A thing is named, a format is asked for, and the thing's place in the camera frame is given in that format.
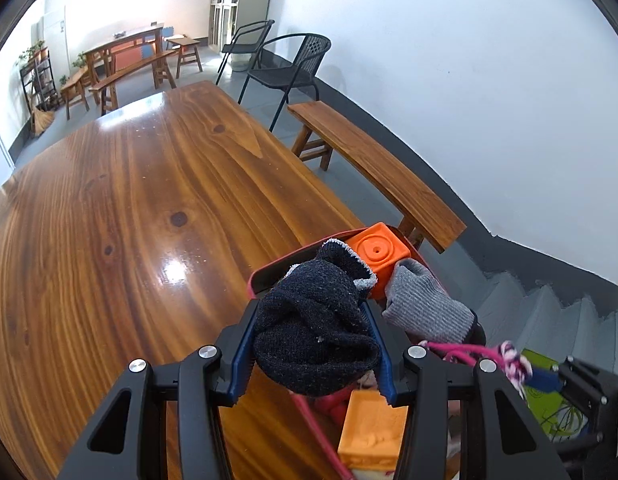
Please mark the green cardboard box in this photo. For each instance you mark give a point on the green cardboard box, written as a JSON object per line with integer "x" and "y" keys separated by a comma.
{"x": 539, "y": 410}

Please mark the dark navy knit sock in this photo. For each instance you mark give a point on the dark navy knit sock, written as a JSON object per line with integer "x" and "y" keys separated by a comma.
{"x": 314, "y": 330}

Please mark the orange panel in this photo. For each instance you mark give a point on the orange panel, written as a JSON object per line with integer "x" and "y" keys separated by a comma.
{"x": 126, "y": 51}

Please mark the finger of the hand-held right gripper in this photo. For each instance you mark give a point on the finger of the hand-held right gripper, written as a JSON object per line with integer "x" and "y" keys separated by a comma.
{"x": 545, "y": 379}

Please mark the straw broom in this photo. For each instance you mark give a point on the straw broom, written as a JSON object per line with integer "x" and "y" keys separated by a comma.
{"x": 43, "y": 121}

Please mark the short wooden bench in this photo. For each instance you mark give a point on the short wooden bench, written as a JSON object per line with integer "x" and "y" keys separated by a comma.
{"x": 74, "y": 80}

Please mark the grey metal cabinet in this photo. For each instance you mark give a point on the grey metal cabinet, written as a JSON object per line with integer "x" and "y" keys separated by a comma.
{"x": 239, "y": 0}

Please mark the blue panel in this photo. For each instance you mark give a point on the blue panel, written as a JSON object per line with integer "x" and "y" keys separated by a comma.
{"x": 149, "y": 51}

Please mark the red metal tin container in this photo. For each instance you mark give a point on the red metal tin container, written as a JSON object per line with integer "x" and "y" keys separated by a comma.
{"x": 263, "y": 280}

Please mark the grey knit glove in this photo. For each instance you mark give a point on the grey knit glove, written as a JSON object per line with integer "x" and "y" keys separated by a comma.
{"x": 424, "y": 305}

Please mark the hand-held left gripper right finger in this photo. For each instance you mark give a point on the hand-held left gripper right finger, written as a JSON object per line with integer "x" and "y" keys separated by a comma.
{"x": 384, "y": 365}

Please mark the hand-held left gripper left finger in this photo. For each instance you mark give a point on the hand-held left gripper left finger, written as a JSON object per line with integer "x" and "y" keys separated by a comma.
{"x": 244, "y": 357}

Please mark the wooden dining table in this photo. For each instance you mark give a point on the wooden dining table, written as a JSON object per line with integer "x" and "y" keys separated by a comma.
{"x": 124, "y": 39}

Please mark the black metal chair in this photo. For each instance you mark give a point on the black metal chair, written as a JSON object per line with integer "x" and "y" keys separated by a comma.
{"x": 244, "y": 47}
{"x": 284, "y": 77}

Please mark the long wooden bench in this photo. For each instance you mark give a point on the long wooden bench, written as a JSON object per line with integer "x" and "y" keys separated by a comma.
{"x": 379, "y": 160}

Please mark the small wooden stool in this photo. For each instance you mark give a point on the small wooden stool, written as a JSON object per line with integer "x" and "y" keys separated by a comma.
{"x": 183, "y": 40}

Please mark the pale orange toy block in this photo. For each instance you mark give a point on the pale orange toy block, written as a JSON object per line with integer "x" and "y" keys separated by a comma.
{"x": 371, "y": 430}

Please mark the black plant rack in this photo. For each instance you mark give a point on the black plant rack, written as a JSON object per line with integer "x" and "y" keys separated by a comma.
{"x": 39, "y": 80}

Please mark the orange embossed toy cube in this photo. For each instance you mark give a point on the orange embossed toy cube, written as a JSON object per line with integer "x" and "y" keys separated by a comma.
{"x": 384, "y": 255}

